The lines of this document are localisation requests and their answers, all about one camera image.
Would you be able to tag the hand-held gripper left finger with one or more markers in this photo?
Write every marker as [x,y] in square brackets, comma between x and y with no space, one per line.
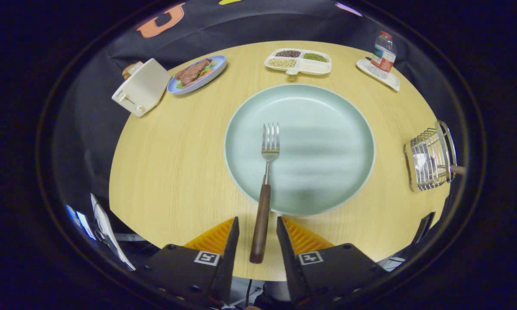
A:
[228,258]

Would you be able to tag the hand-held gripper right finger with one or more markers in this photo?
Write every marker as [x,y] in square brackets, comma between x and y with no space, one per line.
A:
[286,258]

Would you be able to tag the pale green plate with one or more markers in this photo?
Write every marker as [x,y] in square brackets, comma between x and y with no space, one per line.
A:
[319,142]

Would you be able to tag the blue plate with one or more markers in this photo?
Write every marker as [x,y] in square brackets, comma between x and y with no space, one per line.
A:
[175,89]

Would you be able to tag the brown steak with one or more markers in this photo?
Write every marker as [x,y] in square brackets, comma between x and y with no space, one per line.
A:
[191,72]

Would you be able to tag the white toaster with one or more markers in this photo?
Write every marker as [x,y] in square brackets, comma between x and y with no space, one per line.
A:
[144,88]

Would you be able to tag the white divided dish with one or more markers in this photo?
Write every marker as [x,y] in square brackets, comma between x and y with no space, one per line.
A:
[316,67]

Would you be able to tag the pile of yellow soybeans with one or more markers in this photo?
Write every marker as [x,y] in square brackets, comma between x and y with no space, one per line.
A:
[282,63]

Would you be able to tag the pile of green mung beans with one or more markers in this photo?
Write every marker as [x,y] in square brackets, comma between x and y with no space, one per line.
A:
[314,57]

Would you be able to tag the pile of dark red beans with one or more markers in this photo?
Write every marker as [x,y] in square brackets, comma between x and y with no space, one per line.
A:
[288,54]

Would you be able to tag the small white tray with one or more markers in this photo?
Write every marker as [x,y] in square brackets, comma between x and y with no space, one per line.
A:
[390,80]

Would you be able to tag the toast slice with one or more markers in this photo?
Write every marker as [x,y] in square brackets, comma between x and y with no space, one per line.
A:
[131,69]

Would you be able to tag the clear plastic bottle red cap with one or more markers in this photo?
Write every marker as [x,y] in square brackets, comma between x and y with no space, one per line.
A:
[383,56]

